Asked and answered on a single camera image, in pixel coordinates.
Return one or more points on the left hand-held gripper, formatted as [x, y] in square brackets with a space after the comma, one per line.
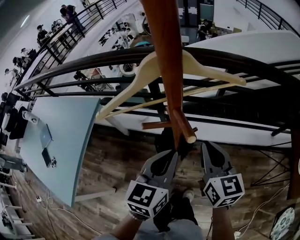
[145, 199]

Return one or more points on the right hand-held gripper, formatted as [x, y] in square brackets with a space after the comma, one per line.
[225, 189]

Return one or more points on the wooden coat stand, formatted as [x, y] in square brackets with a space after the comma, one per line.
[166, 47]

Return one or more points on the person's left forearm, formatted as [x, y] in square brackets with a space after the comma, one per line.
[126, 228]

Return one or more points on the person's right forearm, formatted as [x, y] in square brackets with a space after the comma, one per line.
[222, 222]

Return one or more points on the black fabric bag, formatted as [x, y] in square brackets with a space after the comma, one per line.
[164, 140]

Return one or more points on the person's white shoe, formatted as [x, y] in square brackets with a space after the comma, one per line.
[188, 195]

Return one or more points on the person's black trousers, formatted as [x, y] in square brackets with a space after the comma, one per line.
[182, 208]

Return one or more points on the person's gray shirt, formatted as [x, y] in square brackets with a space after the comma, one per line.
[178, 230]

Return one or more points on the wooden side table metal legs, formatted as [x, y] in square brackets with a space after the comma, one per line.
[294, 164]

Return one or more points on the light wooden clothes hanger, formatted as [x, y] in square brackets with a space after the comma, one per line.
[138, 77]

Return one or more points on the light blue table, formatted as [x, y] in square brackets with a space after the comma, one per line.
[65, 131]

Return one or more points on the silver laptop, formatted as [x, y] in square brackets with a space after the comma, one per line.
[45, 138]

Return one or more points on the black metal stair railing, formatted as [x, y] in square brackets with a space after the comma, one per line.
[105, 57]

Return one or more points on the small white power strip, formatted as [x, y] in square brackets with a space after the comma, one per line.
[38, 199]

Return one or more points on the white printed mug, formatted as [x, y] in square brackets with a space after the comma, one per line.
[32, 119]

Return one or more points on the black jacket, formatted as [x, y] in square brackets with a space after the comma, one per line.
[14, 124]

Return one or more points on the black balcony railing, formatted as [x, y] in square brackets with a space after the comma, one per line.
[54, 50]
[269, 14]

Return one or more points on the long ceiling light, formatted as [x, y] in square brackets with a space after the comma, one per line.
[25, 21]

